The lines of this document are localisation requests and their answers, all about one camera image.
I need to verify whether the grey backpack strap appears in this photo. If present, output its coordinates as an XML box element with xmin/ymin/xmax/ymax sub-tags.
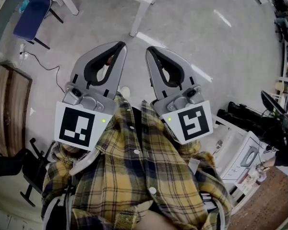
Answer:
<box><xmin>188</xmin><ymin>157</ymin><xmax>228</xmax><ymax>230</ymax></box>
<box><xmin>42</xmin><ymin>149</ymin><xmax>103</xmax><ymax>230</ymax></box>

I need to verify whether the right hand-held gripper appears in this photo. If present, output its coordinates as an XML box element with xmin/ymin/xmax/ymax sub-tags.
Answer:
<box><xmin>145</xmin><ymin>46</ymin><xmax>214</xmax><ymax>146</ymax></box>

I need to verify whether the white desk frame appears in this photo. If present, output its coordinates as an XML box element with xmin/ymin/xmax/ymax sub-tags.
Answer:
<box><xmin>44</xmin><ymin>0</ymin><xmax>80</xmax><ymax>16</ymax></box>
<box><xmin>103</xmin><ymin>0</ymin><xmax>173</xmax><ymax>37</ymax></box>

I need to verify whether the black undershirt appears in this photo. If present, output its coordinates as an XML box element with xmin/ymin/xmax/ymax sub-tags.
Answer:
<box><xmin>131</xmin><ymin>106</ymin><xmax>144</xmax><ymax>153</ymax></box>

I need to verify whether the person's left forearm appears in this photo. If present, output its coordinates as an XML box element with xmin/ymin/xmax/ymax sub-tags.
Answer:
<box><xmin>42</xmin><ymin>141</ymin><xmax>94</xmax><ymax>210</ymax></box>

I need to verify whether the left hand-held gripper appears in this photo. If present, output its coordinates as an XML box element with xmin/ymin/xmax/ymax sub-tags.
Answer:
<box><xmin>54</xmin><ymin>41</ymin><xmax>128</xmax><ymax>152</ymax></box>

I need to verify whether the black chair base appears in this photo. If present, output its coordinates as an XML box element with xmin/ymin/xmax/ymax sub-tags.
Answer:
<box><xmin>0</xmin><ymin>138</ymin><xmax>51</xmax><ymax>207</ymax></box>

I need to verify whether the brown wooden board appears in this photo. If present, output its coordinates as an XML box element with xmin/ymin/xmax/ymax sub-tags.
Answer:
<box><xmin>0</xmin><ymin>61</ymin><xmax>33</xmax><ymax>158</ymax></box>

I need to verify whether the person's right forearm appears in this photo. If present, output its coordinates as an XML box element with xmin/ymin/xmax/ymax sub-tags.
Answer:
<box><xmin>177</xmin><ymin>139</ymin><xmax>232</xmax><ymax>215</ymax></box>

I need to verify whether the yellow plaid shirt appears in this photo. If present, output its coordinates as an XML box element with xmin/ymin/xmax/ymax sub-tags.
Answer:
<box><xmin>42</xmin><ymin>92</ymin><xmax>233</xmax><ymax>230</ymax></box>

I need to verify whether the blue chair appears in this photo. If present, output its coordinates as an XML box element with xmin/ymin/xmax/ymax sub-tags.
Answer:
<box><xmin>13</xmin><ymin>0</ymin><xmax>64</xmax><ymax>50</ymax></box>

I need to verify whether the white power strip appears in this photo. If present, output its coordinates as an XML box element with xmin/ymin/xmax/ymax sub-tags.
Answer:
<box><xmin>18</xmin><ymin>44</ymin><xmax>30</xmax><ymax>62</ymax></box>

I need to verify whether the person's leg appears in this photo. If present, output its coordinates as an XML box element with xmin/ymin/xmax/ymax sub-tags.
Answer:
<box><xmin>140</xmin><ymin>208</ymin><xmax>180</xmax><ymax>230</ymax></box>

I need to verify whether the thin black cable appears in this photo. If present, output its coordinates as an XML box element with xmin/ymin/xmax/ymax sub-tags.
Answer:
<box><xmin>20</xmin><ymin>51</ymin><xmax>67</xmax><ymax>93</ymax></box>

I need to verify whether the black flat panel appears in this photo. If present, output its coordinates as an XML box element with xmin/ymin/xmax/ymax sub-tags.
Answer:
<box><xmin>261</xmin><ymin>90</ymin><xmax>288</xmax><ymax>116</ymax></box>

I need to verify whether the white printed carton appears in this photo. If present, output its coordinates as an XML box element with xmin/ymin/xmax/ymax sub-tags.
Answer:
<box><xmin>211</xmin><ymin>115</ymin><xmax>278</xmax><ymax>202</ymax></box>

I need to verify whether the pale grey board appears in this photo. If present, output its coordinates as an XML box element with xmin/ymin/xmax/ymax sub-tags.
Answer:
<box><xmin>0</xmin><ymin>173</ymin><xmax>45</xmax><ymax>222</ymax></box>

